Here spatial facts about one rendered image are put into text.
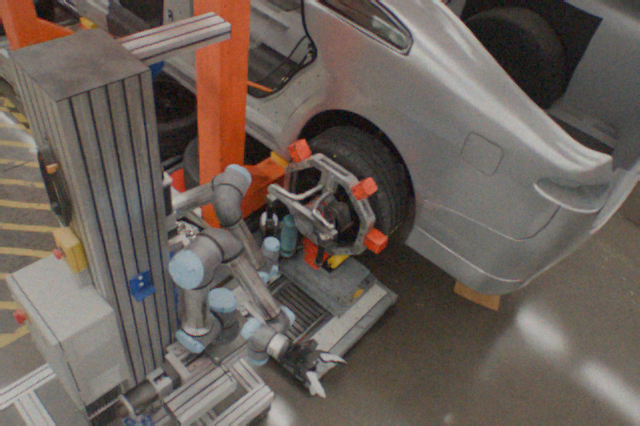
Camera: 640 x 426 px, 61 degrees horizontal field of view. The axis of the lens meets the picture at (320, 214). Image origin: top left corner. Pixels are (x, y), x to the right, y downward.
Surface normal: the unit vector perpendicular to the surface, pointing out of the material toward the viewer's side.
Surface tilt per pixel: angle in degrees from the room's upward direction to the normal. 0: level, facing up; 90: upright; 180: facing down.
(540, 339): 0
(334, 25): 78
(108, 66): 0
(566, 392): 0
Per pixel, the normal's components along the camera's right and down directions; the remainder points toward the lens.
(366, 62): -0.62, 0.38
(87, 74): 0.13, -0.68
